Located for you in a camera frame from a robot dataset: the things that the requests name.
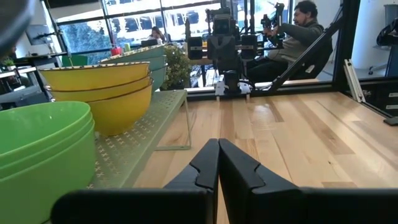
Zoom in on teal floral-patterned ceramic bowl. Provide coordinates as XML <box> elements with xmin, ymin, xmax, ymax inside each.
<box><xmin>150</xmin><ymin>63</ymin><xmax>169</xmax><ymax>93</ymax></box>
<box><xmin>146</xmin><ymin>55</ymin><xmax>168</xmax><ymax>72</ymax></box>
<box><xmin>99</xmin><ymin>44</ymin><xmax>167</xmax><ymax>65</ymax></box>

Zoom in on silver aluminium extrusion bar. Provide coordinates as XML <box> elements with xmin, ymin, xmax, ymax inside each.
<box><xmin>343</xmin><ymin>58</ymin><xmax>367</xmax><ymax>103</ymax></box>

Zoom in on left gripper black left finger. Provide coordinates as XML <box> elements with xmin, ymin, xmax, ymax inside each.
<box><xmin>50</xmin><ymin>138</ymin><xmax>220</xmax><ymax>224</ymax></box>

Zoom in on dark wrist camera cable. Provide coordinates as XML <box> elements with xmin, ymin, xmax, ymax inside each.
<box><xmin>0</xmin><ymin>0</ymin><xmax>35</xmax><ymax>55</ymax></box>

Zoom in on black plant pot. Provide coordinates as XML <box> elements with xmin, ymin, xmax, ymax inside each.
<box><xmin>160</xmin><ymin>82</ymin><xmax>187</xmax><ymax>91</ymax></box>

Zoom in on green leafy potted plant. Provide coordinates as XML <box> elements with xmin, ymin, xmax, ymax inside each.
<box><xmin>159</xmin><ymin>44</ymin><xmax>193</xmax><ymax>91</ymax></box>

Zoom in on person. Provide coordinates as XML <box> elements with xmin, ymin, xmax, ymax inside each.
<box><xmin>247</xmin><ymin>0</ymin><xmax>333</xmax><ymax>84</ymax></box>
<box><xmin>147</xmin><ymin>26</ymin><xmax>167</xmax><ymax>44</ymax></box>

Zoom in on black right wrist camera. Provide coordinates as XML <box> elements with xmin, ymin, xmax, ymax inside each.
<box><xmin>212</xmin><ymin>14</ymin><xmax>233</xmax><ymax>35</ymax></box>

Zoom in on pale green perforated metal rack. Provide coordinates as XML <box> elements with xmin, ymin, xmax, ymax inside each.
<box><xmin>86</xmin><ymin>89</ymin><xmax>193</xmax><ymax>190</ymax></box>

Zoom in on black office chair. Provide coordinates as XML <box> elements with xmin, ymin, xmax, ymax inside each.
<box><xmin>368</xmin><ymin>17</ymin><xmax>398</xmax><ymax>77</ymax></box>

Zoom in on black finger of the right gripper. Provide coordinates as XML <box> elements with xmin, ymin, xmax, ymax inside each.
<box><xmin>187</xmin><ymin>36</ymin><xmax>204</xmax><ymax>60</ymax></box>
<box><xmin>241</xmin><ymin>34</ymin><xmax>259</xmax><ymax>60</ymax></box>

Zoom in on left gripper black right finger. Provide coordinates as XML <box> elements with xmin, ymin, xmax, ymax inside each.
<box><xmin>218</xmin><ymin>138</ymin><xmax>398</xmax><ymax>224</ymax></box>

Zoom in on yellow floral-patterned ceramic bowl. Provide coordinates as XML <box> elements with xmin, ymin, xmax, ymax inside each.
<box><xmin>51</xmin><ymin>79</ymin><xmax>155</xmax><ymax>137</ymax></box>
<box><xmin>46</xmin><ymin>74</ymin><xmax>154</xmax><ymax>103</ymax></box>
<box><xmin>39</xmin><ymin>61</ymin><xmax>152</xmax><ymax>93</ymax></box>

